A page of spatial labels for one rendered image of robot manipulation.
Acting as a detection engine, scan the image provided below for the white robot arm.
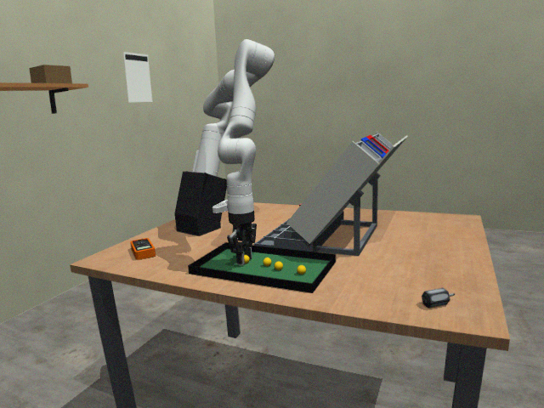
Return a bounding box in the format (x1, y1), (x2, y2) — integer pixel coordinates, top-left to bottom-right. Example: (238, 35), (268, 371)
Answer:
(192, 39), (275, 214)

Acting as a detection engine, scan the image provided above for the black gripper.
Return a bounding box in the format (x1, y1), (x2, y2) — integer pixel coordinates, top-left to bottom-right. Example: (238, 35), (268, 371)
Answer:
(227, 211), (257, 265)

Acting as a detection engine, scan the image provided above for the red square frame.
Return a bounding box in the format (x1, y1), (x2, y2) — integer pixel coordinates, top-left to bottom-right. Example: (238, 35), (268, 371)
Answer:
(367, 135), (388, 154)

